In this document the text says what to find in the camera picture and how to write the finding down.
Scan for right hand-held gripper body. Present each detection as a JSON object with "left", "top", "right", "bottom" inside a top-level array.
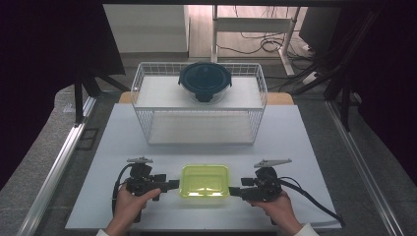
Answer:
[{"left": 241, "top": 158, "right": 293, "bottom": 203}]

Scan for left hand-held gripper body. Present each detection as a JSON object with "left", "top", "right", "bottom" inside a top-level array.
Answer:
[{"left": 125, "top": 155, "right": 171, "bottom": 203}]

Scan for yellow-green plastic container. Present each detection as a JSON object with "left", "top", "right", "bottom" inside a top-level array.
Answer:
[{"left": 178, "top": 163, "right": 231, "bottom": 201}]

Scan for white wire shelf rack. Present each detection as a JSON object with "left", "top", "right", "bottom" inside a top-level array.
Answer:
[{"left": 130, "top": 61, "right": 268, "bottom": 147}]

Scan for round dark-lidded glass container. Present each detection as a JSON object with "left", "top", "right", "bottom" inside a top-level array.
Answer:
[{"left": 177, "top": 61, "right": 233, "bottom": 104}]

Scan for person's right hand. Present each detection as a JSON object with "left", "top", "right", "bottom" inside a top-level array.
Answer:
[{"left": 249, "top": 189, "right": 303, "bottom": 236}]

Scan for person's left hand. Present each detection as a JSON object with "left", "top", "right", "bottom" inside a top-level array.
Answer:
[{"left": 103, "top": 184, "right": 162, "bottom": 236}]

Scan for wooden table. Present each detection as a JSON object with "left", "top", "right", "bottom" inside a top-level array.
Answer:
[{"left": 117, "top": 90, "right": 295, "bottom": 106}]

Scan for black metal stand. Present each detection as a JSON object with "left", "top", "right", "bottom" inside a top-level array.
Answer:
[
  {"left": 291, "top": 9, "right": 385, "bottom": 132},
  {"left": 73, "top": 63, "right": 132, "bottom": 128}
]

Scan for white power strip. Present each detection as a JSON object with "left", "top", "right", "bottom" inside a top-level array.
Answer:
[{"left": 302, "top": 71, "right": 319, "bottom": 86}]

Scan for black curtain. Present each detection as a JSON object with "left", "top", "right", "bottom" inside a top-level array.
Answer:
[
  {"left": 338, "top": 0, "right": 417, "bottom": 191},
  {"left": 0, "top": 0, "right": 126, "bottom": 192}
]

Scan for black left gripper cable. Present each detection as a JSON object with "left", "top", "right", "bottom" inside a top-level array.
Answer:
[{"left": 111, "top": 162, "right": 134, "bottom": 217}]

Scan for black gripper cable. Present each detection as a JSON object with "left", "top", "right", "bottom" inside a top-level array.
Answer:
[
  {"left": 111, "top": 162, "right": 134, "bottom": 217},
  {"left": 278, "top": 176, "right": 346, "bottom": 228}
]

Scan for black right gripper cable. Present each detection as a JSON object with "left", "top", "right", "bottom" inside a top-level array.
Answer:
[{"left": 278, "top": 176, "right": 346, "bottom": 228}]

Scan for aluminium rail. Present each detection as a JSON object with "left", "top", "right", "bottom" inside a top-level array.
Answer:
[
  {"left": 15, "top": 95, "right": 98, "bottom": 236},
  {"left": 325, "top": 99, "right": 405, "bottom": 236}
]

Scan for black floor cables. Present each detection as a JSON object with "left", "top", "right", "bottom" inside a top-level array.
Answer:
[{"left": 216, "top": 5, "right": 317, "bottom": 60}]

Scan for white desk frame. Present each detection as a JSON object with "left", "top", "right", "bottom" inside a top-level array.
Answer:
[{"left": 210, "top": 4, "right": 302, "bottom": 78}]

